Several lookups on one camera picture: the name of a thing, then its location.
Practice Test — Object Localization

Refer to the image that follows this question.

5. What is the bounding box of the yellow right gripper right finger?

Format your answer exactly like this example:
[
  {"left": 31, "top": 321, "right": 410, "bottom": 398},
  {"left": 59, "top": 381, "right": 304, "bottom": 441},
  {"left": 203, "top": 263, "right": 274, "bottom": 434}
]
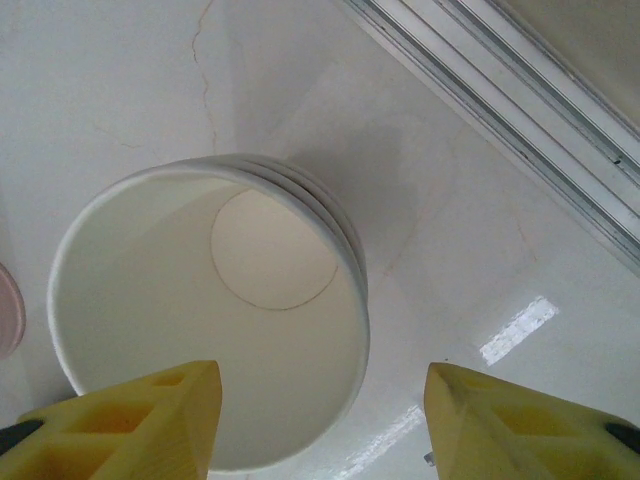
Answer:
[{"left": 423, "top": 362, "right": 640, "bottom": 480}]

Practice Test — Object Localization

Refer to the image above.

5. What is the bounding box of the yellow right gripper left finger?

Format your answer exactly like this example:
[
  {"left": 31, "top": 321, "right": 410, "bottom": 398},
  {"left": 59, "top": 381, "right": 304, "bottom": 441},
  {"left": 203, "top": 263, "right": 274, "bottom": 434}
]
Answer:
[{"left": 0, "top": 358, "right": 224, "bottom": 480}]

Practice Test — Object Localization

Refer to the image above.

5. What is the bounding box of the pink straw holder cup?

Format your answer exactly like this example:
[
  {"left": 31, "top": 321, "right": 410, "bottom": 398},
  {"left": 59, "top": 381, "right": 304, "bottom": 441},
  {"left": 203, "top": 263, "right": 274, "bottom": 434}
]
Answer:
[{"left": 0, "top": 262, "right": 27, "bottom": 362}]

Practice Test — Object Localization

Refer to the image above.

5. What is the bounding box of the aluminium table edge rail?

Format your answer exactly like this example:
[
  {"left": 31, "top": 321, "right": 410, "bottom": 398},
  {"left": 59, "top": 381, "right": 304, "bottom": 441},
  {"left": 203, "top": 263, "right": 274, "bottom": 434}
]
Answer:
[{"left": 344, "top": 0, "right": 640, "bottom": 269}]

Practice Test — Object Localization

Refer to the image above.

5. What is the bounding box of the brown paper coffee cup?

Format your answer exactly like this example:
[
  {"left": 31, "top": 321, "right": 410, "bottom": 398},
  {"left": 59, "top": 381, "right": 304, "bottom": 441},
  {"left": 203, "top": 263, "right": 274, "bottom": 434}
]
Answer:
[
  {"left": 219, "top": 153, "right": 372, "bottom": 341},
  {"left": 234, "top": 153, "right": 372, "bottom": 321},
  {"left": 46, "top": 154, "right": 370, "bottom": 475},
  {"left": 199, "top": 154, "right": 371, "bottom": 361}
]

